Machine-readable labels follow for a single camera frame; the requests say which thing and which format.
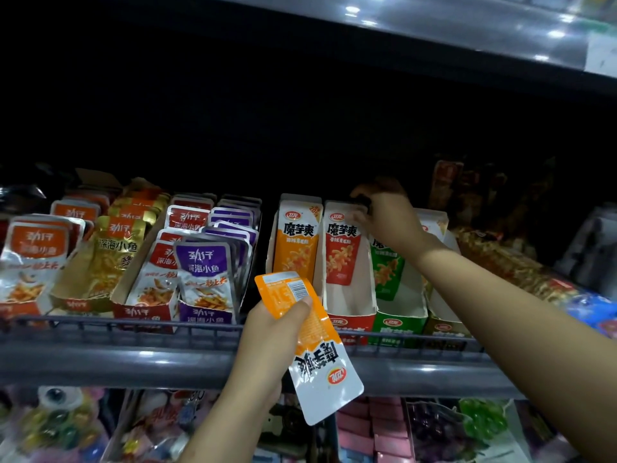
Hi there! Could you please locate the person's right hand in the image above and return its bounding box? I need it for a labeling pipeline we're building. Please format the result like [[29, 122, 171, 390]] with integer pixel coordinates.
[[349, 177, 435, 260]]

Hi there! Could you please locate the grey metal shelf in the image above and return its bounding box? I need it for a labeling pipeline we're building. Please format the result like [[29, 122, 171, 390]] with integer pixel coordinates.
[[0, 328, 523, 400]]

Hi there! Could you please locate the row of orange fish packets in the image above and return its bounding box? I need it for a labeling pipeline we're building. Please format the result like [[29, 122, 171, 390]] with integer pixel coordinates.
[[0, 188, 112, 320]]

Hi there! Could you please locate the pile of silver packets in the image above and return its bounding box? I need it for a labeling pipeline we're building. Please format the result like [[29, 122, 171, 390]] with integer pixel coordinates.
[[553, 203, 617, 300]]

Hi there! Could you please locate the row of gold fish packets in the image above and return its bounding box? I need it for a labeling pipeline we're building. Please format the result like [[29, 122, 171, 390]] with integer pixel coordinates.
[[50, 177, 171, 315]]

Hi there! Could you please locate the row of dark brown packets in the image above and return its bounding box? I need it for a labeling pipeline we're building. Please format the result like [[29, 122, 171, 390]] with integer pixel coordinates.
[[428, 160, 560, 227]]

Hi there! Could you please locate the pile of blue packets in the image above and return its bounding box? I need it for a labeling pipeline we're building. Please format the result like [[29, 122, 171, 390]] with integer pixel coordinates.
[[563, 290, 617, 339]]

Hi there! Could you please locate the orange cardboard display box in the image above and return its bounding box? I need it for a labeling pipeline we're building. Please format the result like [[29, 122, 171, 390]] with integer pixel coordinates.
[[266, 193, 324, 285]]

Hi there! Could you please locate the green grape candy bag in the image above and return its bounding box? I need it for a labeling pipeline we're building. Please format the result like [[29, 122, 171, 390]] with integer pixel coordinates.
[[458, 398, 513, 441]]

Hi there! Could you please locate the person's left forearm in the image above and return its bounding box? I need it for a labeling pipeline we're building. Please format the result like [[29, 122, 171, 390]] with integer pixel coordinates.
[[178, 375, 282, 463]]

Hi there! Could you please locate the row of red fish packets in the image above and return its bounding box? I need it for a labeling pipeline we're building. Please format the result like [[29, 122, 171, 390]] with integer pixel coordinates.
[[111, 195, 217, 333]]

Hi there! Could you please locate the red white snack packet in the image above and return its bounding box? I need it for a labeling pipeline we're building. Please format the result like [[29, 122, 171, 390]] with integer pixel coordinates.
[[325, 203, 363, 287]]

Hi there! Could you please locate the row of yellow snack packets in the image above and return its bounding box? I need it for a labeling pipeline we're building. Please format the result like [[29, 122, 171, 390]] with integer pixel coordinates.
[[452, 227, 581, 305]]

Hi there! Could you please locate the pile of colourful candy bags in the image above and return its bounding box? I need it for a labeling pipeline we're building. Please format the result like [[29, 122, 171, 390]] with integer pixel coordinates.
[[102, 389, 222, 463]]

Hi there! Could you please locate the row of purple fish packets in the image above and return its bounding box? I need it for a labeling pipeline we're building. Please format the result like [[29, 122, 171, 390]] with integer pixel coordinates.
[[174, 194, 263, 326]]

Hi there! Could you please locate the orange white snack packet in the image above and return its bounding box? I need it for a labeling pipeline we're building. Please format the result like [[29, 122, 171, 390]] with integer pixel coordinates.
[[255, 272, 364, 426], [273, 201, 323, 284]]

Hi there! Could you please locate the red cardboard display box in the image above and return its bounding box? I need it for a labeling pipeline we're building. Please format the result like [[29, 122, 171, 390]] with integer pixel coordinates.
[[320, 201, 378, 346]]

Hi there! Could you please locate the grey upper shelf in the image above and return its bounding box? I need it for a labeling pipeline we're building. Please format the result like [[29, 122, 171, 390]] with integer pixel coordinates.
[[202, 0, 617, 78]]

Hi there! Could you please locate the brown cardboard display box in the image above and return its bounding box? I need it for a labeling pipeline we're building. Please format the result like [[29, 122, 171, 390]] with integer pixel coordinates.
[[416, 208, 472, 339]]

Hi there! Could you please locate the wire shelf rail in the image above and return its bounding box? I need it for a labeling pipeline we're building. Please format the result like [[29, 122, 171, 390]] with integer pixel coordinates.
[[0, 315, 485, 353]]

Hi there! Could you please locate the green cardboard display box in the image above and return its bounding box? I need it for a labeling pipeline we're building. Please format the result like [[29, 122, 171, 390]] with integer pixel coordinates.
[[368, 235, 429, 348]]

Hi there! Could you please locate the pile of colourful toy bags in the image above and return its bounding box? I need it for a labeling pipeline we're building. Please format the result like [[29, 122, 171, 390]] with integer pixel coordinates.
[[0, 386, 111, 463]]

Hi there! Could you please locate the person's right forearm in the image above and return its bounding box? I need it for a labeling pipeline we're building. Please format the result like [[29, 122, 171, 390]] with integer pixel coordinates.
[[414, 233, 617, 463]]

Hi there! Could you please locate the purple grape candy bag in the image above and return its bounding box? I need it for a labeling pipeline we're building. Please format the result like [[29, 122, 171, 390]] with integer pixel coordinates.
[[406, 400, 487, 463]]

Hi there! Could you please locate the white price label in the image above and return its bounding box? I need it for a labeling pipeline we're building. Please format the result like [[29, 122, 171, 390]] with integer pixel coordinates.
[[584, 32, 617, 77]]

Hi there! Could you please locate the green white snack packet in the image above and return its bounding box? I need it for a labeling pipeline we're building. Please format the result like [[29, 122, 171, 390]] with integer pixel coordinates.
[[370, 237, 406, 301]]

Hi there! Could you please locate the person's left hand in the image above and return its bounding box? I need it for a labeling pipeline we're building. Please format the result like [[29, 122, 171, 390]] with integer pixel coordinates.
[[229, 296, 314, 406]]

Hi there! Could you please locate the stack of pink packets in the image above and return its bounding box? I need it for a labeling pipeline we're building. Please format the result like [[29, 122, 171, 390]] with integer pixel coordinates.
[[336, 397, 411, 463]]

